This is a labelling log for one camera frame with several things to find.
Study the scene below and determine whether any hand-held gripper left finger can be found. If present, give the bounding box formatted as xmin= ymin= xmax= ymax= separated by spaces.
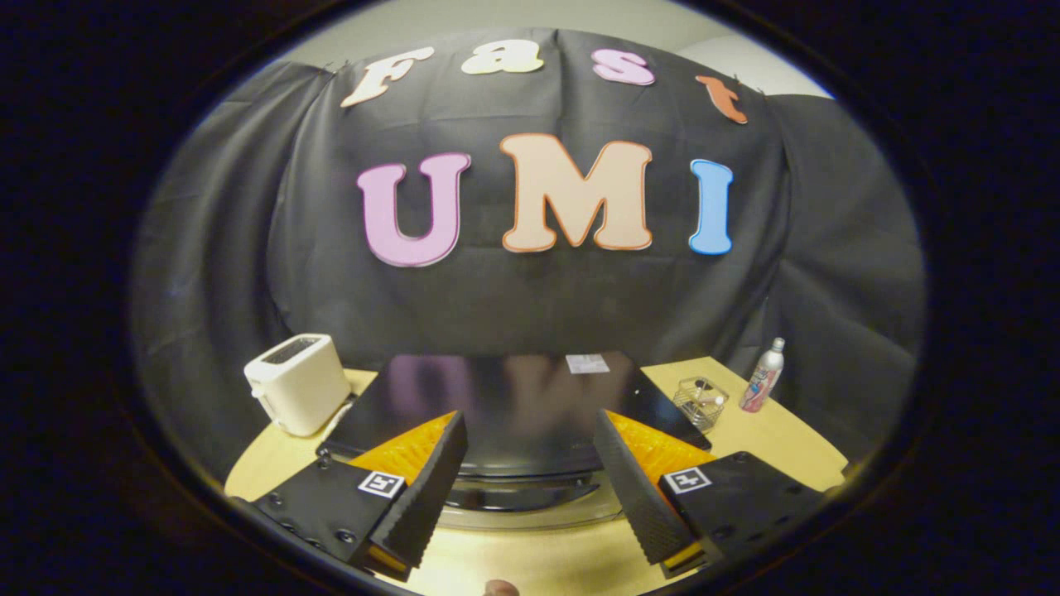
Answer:
xmin=234 ymin=410 xmax=470 ymax=583

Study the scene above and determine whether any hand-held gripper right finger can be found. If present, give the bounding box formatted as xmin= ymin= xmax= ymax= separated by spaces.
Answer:
xmin=592 ymin=408 xmax=829 ymax=579

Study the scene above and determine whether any black toaster oven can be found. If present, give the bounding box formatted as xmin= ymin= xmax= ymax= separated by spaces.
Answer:
xmin=316 ymin=354 xmax=713 ymax=532

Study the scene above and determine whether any white pop-up toaster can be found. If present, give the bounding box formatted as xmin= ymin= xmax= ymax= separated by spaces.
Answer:
xmin=243 ymin=334 xmax=352 ymax=438

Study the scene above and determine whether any white pink spray bottle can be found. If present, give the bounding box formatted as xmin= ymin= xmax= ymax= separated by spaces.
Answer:
xmin=739 ymin=337 xmax=786 ymax=414

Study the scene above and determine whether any black backdrop cloth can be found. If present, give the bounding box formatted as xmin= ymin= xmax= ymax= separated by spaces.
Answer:
xmin=132 ymin=29 xmax=927 ymax=489

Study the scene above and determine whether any clear wire basket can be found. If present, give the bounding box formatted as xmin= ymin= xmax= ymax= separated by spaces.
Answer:
xmin=672 ymin=377 xmax=730 ymax=434

